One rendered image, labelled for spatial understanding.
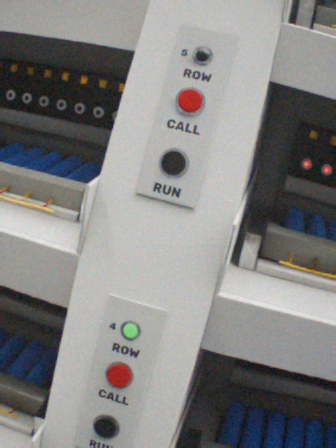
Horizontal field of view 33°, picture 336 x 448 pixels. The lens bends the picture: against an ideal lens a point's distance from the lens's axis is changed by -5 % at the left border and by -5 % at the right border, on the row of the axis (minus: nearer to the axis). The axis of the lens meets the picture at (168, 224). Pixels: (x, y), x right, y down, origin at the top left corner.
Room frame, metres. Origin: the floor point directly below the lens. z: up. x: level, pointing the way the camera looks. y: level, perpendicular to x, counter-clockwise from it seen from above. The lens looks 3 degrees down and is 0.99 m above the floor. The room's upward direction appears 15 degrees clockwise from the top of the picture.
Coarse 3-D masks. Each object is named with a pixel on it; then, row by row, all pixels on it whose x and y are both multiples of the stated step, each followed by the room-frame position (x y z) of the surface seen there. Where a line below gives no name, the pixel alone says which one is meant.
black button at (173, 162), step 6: (168, 156) 0.38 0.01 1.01; (174, 156) 0.38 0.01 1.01; (180, 156) 0.38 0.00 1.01; (162, 162) 0.38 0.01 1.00; (168, 162) 0.38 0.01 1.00; (174, 162) 0.38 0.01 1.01; (180, 162) 0.38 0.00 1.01; (186, 162) 0.38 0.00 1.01; (168, 168) 0.38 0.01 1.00; (174, 168) 0.38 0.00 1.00; (180, 168) 0.38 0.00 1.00; (174, 174) 0.38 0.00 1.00
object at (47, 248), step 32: (32, 128) 0.59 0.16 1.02; (64, 128) 0.58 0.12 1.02; (96, 128) 0.57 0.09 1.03; (0, 224) 0.41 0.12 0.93; (32, 224) 0.42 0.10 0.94; (64, 224) 0.44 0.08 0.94; (0, 256) 0.41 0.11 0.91; (32, 256) 0.40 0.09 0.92; (64, 256) 0.40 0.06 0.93; (32, 288) 0.41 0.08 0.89; (64, 288) 0.40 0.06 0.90
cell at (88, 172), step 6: (90, 162) 0.53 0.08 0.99; (96, 162) 0.53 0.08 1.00; (78, 168) 0.51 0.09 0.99; (84, 168) 0.51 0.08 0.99; (90, 168) 0.51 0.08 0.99; (96, 168) 0.52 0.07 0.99; (102, 168) 0.53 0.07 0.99; (72, 174) 0.49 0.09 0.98; (78, 174) 0.49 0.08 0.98; (84, 174) 0.50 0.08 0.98; (90, 174) 0.51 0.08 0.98; (96, 174) 0.52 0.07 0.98; (78, 180) 0.48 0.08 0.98; (84, 180) 0.49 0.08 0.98; (90, 180) 0.50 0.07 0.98
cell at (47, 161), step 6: (42, 156) 0.52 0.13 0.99; (48, 156) 0.52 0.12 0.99; (54, 156) 0.53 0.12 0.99; (60, 156) 0.54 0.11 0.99; (36, 162) 0.50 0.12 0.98; (42, 162) 0.50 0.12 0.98; (48, 162) 0.51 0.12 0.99; (54, 162) 0.52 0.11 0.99; (30, 168) 0.48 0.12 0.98; (36, 168) 0.49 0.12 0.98; (42, 168) 0.50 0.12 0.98; (48, 168) 0.51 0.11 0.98
